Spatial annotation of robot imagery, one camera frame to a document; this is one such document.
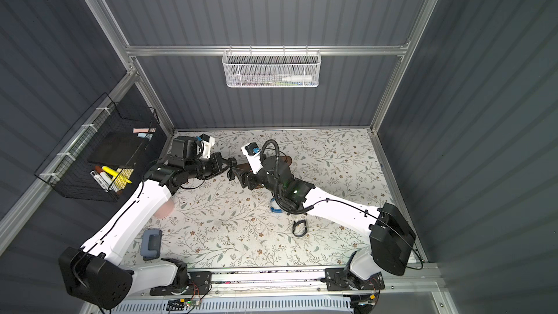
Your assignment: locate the wooden T-bar watch stand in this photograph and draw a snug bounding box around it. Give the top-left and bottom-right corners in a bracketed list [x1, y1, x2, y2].
[237, 155, 292, 174]

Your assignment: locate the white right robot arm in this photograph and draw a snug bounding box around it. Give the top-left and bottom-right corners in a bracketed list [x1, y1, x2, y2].
[228, 140, 419, 281]

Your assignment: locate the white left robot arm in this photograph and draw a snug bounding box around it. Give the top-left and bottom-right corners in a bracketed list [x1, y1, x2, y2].
[58, 134, 237, 311]

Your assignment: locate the blue white wrist watch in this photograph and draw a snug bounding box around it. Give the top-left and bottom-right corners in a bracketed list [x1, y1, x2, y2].
[270, 199, 283, 214]

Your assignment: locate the black slim band watch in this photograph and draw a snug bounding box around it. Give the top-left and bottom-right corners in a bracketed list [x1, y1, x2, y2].
[291, 220, 308, 238]

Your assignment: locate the pink cup with markers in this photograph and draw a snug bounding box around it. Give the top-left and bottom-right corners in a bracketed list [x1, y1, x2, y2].
[154, 199, 175, 220]

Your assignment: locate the yellow highlighter marker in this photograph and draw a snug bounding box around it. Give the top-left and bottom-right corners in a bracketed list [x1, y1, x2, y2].
[102, 166, 132, 184]

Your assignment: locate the white tube in basket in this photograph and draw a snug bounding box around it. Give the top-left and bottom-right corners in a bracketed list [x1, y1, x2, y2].
[281, 75, 312, 85]

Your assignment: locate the white marker in basket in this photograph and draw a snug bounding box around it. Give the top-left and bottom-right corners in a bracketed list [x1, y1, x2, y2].
[90, 170, 110, 191]

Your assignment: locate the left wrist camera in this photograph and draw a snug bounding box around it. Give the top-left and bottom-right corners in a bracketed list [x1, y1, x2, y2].
[196, 134, 216, 159]

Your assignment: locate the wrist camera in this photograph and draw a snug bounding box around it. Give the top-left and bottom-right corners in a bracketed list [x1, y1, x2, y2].
[241, 142, 263, 174]
[196, 134, 216, 159]

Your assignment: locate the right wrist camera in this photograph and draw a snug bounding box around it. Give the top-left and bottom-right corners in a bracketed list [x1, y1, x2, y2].
[241, 142, 263, 174]

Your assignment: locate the white wire mesh basket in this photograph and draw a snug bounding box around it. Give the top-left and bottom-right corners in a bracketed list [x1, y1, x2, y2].
[222, 49, 322, 89]

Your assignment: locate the black wire wall basket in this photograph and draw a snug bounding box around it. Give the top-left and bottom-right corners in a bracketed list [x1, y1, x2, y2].
[35, 100, 167, 202]

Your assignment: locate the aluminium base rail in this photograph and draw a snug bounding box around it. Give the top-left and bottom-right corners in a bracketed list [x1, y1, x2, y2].
[94, 263, 447, 308]

